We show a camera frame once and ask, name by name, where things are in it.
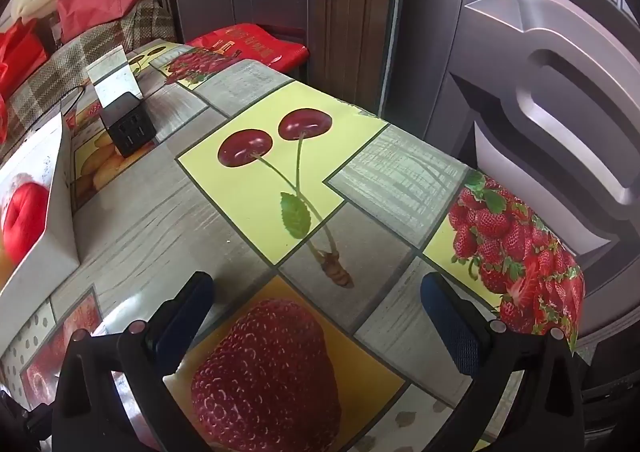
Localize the metal phone stand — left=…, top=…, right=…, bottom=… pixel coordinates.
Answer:
left=86, top=45, right=146, bottom=108

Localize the plaid blanket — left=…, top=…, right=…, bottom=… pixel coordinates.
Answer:
left=0, top=0, right=178, bottom=157

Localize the white cardboard box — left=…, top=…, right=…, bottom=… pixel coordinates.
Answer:
left=0, top=112, right=82, bottom=300

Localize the fruit printed tablecloth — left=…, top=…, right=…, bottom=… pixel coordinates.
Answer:
left=0, top=42, right=586, bottom=452

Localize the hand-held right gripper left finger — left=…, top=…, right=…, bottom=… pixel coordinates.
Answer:
left=51, top=271, right=217, bottom=452

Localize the shiny red tote bag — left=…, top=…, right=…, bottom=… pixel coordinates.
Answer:
left=0, top=18, right=48, bottom=97

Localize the red printed plastic bag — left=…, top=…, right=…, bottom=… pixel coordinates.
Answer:
left=185, top=24, right=308, bottom=70

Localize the red plush apple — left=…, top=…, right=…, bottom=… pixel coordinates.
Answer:
left=1, top=181, right=52, bottom=263

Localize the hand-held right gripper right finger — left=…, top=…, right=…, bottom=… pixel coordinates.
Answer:
left=420, top=272, right=586, bottom=452

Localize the black charger block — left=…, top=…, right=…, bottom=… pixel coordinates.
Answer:
left=99, top=92, right=157, bottom=159

